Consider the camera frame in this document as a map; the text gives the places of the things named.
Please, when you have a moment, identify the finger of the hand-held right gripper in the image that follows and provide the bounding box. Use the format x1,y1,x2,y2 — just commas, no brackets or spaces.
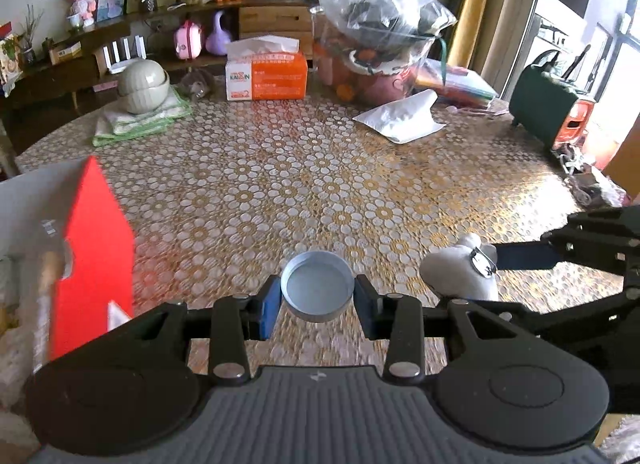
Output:
505,289,640,345
492,208,640,290

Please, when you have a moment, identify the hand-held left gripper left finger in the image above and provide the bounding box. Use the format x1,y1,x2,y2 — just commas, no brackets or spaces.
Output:
117,274,283,389

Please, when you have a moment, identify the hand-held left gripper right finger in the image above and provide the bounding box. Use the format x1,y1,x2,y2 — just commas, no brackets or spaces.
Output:
352,274,540,389

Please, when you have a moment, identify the round metal lid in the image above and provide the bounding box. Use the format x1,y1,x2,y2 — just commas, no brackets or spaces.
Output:
280,250,355,323

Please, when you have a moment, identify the white plush toy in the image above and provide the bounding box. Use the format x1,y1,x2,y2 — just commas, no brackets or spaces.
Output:
419,233,500,302

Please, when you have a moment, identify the red cardboard box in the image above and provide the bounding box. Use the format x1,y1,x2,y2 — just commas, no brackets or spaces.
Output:
0,157,137,375

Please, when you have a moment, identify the orange white device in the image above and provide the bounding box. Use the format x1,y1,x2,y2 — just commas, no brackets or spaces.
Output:
550,94,601,152

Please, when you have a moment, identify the dark green storage bin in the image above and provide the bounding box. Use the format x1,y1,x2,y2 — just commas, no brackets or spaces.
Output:
509,49,583,145

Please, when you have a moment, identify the stack of colourful folders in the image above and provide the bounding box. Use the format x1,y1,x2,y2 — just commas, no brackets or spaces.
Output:
415,58,498,108

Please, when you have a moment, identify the white pouch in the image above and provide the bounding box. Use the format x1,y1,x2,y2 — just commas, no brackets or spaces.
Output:
352,89,447,145

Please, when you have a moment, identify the green folded cloth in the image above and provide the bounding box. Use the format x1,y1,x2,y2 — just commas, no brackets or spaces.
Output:
92,92,193,147

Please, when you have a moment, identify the bag of fruit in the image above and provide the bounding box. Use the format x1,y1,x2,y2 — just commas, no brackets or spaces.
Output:
312,19,436,105

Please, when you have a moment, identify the orange tissue box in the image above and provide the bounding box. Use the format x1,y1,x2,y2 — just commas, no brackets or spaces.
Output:
225,36,309,102

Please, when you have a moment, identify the grey furry ball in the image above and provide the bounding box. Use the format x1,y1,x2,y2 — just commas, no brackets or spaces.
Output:
177,68,218,100

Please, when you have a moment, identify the beige curtain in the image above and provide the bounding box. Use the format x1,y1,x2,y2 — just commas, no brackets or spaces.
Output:
480,0,551,90

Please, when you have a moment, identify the yellow curtain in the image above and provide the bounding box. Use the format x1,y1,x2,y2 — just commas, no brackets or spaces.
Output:
445,0,496,75

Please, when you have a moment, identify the purple kettle toy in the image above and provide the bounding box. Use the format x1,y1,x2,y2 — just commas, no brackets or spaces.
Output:
206,10,233,55

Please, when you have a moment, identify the pink toy case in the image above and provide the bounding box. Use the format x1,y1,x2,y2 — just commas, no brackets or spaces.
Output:
173,19,204,59

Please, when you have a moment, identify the white router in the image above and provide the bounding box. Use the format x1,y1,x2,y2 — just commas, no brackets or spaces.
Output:
95,36,148,75

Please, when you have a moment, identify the wooden television cabinet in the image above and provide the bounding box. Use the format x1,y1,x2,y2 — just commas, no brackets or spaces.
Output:
0,0,321,110

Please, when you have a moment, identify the small cardboard box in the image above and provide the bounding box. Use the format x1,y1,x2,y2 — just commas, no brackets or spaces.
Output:
50,41,83,65

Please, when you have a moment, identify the blue picture card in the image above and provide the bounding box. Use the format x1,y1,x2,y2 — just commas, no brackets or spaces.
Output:
96,0,128,22

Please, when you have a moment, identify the vase with dried twigs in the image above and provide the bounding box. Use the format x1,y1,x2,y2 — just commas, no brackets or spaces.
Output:
17,4,46,65

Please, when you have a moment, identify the floral paper bag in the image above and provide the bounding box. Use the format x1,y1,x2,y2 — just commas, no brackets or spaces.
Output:
0,22,23,95

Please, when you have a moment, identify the tangled cord bundle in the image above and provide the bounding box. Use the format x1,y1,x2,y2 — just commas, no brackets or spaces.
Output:
555,147,628,207

